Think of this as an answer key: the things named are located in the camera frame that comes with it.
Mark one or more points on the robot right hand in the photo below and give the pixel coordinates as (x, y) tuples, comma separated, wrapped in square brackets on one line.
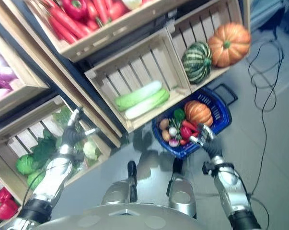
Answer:
[(212, 146)]

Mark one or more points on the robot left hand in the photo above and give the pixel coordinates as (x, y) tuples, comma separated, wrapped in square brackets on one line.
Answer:
[(73, 136)]

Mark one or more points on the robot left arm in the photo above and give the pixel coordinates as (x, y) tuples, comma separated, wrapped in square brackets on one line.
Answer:
[(54, 175)]

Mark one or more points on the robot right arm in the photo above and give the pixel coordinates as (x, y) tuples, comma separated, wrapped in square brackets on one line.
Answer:
[(233, 189)]

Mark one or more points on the blue plastic shopping basket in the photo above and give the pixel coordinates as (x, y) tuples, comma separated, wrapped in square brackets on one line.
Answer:
[(221, 112)]

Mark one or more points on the white cauliflower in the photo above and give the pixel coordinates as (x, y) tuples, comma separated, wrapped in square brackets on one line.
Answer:
[(91, 150)]

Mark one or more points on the red bell pepper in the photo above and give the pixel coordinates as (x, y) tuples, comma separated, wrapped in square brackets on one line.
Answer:
[(74, 8), (4, 195), (185, 133), (5, 210)]

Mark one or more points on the dark leafy greens bunch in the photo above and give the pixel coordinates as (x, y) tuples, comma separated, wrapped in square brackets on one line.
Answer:
[(44, 149)]

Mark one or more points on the red chili pepper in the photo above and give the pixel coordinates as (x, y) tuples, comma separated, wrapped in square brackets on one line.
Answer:
[(189, 124)]

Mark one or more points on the small orange pumpkin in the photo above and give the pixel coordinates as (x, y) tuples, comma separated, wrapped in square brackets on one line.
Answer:
[(199, 112)]

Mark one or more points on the pink radish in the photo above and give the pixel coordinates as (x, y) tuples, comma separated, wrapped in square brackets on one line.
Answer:
[(173, 142)]

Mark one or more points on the orange-brown onion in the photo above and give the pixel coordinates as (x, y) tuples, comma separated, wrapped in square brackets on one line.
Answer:
[(166, 135)]

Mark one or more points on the wooden crate with leafy greens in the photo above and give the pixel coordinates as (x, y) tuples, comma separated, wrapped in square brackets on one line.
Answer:
[(22, 141)]

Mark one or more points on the tan potato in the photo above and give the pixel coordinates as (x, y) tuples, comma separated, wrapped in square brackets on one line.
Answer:
[(164, 123)]

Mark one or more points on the round green cabbage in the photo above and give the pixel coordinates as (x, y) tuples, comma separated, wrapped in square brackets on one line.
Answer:
[(35, 180), (25, 164)]

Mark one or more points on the wooden shelf upright board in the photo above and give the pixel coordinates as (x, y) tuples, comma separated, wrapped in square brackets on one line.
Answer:
[(62, 79)]

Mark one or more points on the robot right leg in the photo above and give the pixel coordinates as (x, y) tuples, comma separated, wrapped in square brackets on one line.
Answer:
[(182, 196)]

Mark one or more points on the robot leg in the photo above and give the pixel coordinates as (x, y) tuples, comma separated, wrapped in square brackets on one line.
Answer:
[(118, 191), (182, 196)]

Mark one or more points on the robot left leg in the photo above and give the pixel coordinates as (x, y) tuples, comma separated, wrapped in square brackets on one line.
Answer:
[(118, 191)]

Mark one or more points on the wooden crate with onions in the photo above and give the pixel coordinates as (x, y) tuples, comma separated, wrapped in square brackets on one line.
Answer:
[(26, 79)]

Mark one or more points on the napa cabbage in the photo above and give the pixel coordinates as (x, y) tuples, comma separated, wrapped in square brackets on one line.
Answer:
[(137, 95), (149, 104)]

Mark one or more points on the white onion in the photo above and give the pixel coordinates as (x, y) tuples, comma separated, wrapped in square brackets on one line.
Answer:
[(0, 94)]

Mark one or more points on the green striped pumpkin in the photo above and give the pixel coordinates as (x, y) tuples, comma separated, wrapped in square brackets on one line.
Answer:
[(196, 63)]

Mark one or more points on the purple onion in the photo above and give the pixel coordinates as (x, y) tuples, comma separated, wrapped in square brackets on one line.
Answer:
[(0, 80)]

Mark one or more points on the robot silver torso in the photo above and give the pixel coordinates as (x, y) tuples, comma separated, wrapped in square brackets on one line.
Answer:
[(125, 219)]

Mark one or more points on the wooden crate with napa cabbages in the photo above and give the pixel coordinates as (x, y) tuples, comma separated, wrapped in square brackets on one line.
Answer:
[(144, 62)]

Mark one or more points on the large orange pumpkin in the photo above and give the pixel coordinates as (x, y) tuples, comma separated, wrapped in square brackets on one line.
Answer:
[(229, 44)]

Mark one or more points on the orange-red carrot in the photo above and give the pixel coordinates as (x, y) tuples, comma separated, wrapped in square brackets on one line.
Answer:
[(100, 10), (67, 22), (62, 32)]

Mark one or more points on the wooden crate with carrots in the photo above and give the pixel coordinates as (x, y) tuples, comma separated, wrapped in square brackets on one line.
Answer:
[(106, 36)]

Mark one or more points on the wooden crate with red peppers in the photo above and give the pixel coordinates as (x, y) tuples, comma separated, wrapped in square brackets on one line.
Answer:
[(5, 224)]

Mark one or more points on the wooden crate with pumpkins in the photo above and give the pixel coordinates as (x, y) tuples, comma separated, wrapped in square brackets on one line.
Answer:
[(194, 24)]

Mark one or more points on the red tomato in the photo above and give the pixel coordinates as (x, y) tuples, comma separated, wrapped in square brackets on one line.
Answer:
[(118, 9)]

